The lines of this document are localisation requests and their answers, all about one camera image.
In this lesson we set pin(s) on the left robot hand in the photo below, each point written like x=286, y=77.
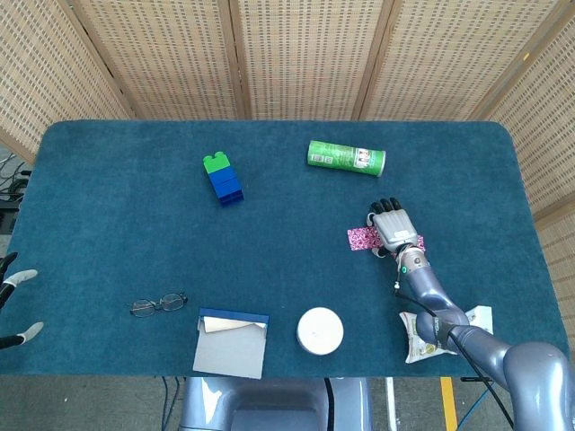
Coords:
x=6, y=269

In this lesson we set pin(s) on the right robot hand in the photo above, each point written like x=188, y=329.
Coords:
x=395, y=231

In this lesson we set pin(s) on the pink patterned wallet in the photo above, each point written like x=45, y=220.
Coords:
x=420, y=244
x=359, y=239

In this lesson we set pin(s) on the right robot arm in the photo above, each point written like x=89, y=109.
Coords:
x=427, y=292

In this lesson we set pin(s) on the black power strip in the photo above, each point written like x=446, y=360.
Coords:
x=6, y=220

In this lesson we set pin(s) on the green chips can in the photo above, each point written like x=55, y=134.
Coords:
x=341, y=157

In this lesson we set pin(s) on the white snack bag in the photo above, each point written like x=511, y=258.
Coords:
x=483, y=316

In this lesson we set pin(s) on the clear round clip tub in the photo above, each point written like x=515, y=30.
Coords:
x=320, y=332

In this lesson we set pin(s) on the teal table carpet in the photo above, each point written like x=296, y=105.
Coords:
x=135, y=224

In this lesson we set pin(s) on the black bar under table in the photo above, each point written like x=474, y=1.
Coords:
x=471, y=379

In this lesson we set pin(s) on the blue building brick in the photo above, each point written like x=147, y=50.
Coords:
x=229, y=195
x=223, y=178

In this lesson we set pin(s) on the white table leg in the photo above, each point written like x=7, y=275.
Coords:
x=391, y=404

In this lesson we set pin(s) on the green building brick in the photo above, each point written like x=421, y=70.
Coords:
x=218, y=165

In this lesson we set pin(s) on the woven bamboo folding screen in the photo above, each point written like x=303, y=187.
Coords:
x=305, y=58

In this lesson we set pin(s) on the beige paper sheet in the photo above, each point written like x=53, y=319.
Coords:
x=220, y=324

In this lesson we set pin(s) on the grey blue notebook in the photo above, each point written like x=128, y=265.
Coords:
x=229, y=354

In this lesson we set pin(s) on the grey robot torso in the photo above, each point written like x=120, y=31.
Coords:
x=269, y=404

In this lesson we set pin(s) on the thin-frame eyeglasses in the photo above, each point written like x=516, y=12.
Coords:
x=144, y=309

